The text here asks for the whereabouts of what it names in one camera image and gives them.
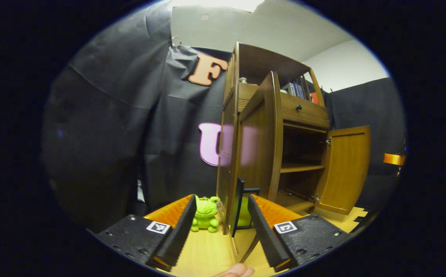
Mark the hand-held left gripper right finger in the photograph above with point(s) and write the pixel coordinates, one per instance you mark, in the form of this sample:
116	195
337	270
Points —
265	234

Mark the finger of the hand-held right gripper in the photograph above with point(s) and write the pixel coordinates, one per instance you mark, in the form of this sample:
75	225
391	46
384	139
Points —
394	159

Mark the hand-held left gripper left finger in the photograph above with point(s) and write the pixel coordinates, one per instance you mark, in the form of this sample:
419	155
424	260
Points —
178	238

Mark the wooden shoe cabinet door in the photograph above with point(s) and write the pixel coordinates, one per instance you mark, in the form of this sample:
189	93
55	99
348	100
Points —
346	165
259	154

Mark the wooden double-door shoe cabinet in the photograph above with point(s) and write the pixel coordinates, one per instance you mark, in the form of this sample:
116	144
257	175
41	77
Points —
228	181

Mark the green frog toy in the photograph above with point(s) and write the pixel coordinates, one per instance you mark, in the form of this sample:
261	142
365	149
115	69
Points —
205	211

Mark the wooden inner shelf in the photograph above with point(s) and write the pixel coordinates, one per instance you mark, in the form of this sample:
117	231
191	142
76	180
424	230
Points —
301	167

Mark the wooden drawer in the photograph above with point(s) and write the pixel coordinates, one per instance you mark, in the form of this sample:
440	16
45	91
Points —
311	113

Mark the black backdrop cloth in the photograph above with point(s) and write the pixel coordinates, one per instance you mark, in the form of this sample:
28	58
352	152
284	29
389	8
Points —
111	134

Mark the white shelf book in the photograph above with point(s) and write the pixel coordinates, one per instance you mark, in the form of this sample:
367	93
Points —
291	89

